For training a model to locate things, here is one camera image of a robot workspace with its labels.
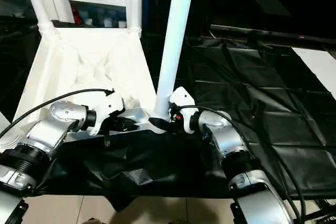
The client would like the black tripod leg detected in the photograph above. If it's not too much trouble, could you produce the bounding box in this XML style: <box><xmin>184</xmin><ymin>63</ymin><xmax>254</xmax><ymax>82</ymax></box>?
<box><xmin>307</xmin><ymin>202</ymin><xmax>336</xmax><ymax>221</ymax></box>

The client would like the black mat cloth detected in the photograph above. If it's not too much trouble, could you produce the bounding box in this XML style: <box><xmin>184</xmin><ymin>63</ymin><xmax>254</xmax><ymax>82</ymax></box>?
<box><xmin>0</xmin><ymin>15</ymin><xmax>336</xmax><ymax>212</ymax></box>

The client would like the black left wrist camera cable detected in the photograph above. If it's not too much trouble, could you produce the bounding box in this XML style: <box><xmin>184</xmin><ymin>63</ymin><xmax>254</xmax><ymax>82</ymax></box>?
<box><xmin>0</xmin><ymin>88</ymin><xmax>116</xmax><ymax>138</ymax></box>

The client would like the white flat board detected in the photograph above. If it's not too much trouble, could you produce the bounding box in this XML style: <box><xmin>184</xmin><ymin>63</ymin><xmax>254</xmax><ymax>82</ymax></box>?
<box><xmin>291</xmin><ymin>47</ymin><xmax>336</xmax><ymax>89</ymax></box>

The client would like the white plastic table top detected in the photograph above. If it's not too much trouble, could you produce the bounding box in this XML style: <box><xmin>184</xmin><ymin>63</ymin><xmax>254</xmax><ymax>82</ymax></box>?
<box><xmin>0</xmin><ymin>26</ymin><xmax>169</xmax><ymax>154</ymax></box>

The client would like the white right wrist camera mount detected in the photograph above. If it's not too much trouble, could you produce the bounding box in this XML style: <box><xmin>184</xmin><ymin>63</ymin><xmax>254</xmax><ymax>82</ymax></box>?
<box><xmin>167</xmin><ymin>86</ymin><xmax>197</xmax><ymax>134</ymax></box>

